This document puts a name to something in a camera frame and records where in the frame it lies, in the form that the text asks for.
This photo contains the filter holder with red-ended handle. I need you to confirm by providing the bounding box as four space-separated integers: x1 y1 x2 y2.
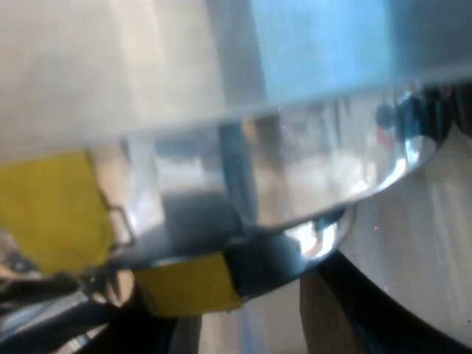
0 83 453 354

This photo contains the steel espresso machine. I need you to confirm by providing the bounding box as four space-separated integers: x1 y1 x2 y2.
0 0 472 354

